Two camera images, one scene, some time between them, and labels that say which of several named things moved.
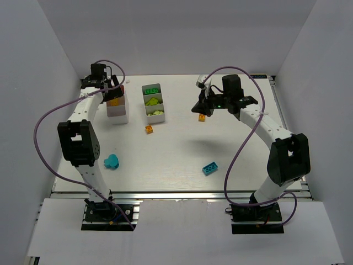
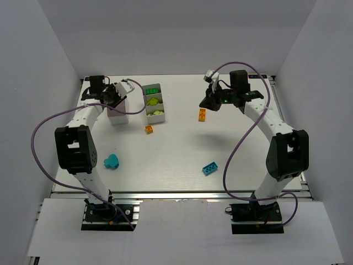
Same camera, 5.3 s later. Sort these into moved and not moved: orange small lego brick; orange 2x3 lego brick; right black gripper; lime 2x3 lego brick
Moved: right black gripper
Not moved: lime 2x3 lego brick; orange 2x3 lego brick; orange small lego brick
